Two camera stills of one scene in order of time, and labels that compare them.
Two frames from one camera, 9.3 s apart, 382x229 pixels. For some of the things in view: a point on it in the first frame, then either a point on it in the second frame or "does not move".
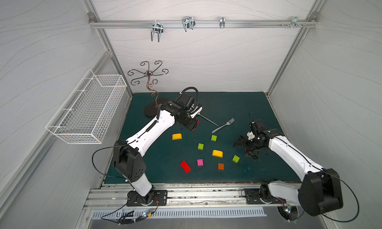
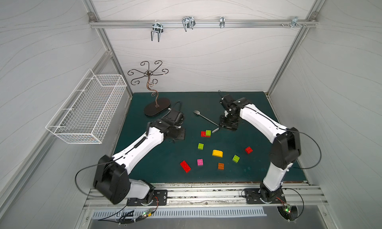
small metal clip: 222,22 does not move
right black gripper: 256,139 -> 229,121
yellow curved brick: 218,153 does not move
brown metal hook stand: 151,109 does not move
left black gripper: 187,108 -> 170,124
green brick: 236,159 does not move
